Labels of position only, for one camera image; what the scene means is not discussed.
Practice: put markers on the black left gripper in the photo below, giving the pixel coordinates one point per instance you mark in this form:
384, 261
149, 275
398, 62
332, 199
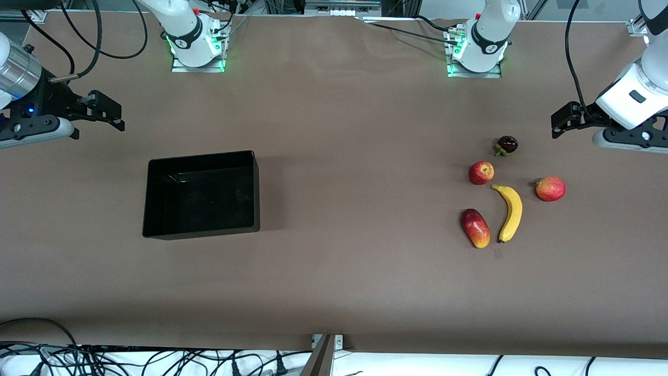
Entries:
585, 116

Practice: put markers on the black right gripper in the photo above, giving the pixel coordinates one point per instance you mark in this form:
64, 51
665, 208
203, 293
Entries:
52, 97

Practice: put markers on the small red yellow apple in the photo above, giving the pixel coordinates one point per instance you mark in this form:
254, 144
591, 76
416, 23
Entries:
481, 173

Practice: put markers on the yellow banana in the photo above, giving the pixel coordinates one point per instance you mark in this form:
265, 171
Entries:
514, 209

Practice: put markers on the black plastic box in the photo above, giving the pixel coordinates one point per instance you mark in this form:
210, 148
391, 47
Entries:
209, 198

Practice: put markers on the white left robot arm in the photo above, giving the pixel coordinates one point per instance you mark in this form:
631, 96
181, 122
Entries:
621, 107

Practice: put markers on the red apple on right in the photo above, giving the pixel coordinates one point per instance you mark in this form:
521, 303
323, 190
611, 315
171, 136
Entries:
550, 189

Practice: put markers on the silver device box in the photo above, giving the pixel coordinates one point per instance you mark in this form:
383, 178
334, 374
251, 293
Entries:
342, 6

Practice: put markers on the dark purple mangosteen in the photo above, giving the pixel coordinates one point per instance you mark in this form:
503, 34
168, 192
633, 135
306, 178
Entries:
507, 144

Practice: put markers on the red yellow mango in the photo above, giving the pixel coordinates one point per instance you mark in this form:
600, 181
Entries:
475, 228

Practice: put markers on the dark grey metal bar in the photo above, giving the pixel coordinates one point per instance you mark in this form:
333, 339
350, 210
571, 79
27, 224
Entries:
318, 360

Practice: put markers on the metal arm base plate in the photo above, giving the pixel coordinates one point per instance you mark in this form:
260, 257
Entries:
198, 69
475, 75

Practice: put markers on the silver corner bracket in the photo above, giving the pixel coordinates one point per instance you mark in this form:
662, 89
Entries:
637, 27

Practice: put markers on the silver metal edge bracket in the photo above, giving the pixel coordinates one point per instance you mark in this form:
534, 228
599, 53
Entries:
339, 340

